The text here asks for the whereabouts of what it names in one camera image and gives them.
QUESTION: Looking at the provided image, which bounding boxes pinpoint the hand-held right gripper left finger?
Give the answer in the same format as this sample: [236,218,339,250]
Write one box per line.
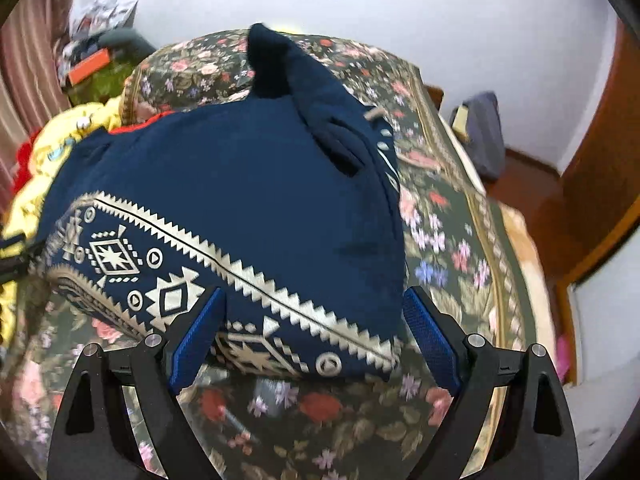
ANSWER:
[46,286,229,480]

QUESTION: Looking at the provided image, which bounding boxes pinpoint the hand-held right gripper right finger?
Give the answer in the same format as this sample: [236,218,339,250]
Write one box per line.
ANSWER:
[401,286,581,480]

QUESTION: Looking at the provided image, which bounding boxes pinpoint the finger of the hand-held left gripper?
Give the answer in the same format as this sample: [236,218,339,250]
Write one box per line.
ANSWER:
[0,239,45,283]

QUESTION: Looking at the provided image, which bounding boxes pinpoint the navy patterned hooded garment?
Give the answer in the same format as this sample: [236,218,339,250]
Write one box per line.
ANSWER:
[37,22,407,382]

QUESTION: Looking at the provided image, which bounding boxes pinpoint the beige blanket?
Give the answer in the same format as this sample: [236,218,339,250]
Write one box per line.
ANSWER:
[499,204,557,366]

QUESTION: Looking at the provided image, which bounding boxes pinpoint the yellow cartoon print cloth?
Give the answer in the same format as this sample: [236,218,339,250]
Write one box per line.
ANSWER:
[0,97,126,246]

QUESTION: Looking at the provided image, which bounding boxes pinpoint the pink shoe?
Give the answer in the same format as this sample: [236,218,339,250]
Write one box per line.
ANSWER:
[554,335,572,377]

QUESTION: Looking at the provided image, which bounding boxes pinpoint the floral bedspread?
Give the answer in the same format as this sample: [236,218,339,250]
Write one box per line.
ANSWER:
[0,27,540,480]

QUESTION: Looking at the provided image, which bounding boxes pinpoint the red cloth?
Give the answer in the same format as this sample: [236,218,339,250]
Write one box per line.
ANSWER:
[12,111,167,188]

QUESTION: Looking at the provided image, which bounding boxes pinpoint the striped brown curtain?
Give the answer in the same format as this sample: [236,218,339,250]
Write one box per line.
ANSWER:
[0,0,77,198]

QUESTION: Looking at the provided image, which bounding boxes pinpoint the green cloth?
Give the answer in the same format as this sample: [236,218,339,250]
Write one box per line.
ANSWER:
[67,57,147,109]

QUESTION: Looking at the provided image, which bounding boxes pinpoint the orange box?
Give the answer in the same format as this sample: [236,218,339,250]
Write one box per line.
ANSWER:
[67,50,111,87]

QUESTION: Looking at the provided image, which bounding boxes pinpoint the dark navy bag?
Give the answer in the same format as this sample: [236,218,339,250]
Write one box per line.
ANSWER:
[449,91,506,182]

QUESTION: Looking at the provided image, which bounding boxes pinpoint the wooden door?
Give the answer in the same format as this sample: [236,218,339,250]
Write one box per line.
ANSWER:
[556,17,640,288]

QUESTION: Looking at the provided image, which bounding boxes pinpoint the dark grey cushion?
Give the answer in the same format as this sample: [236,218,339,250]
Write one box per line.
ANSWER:
[97,27,159,62]

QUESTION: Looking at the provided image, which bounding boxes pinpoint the pile of clutter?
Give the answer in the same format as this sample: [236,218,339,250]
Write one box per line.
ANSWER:
[57,0,139,86]

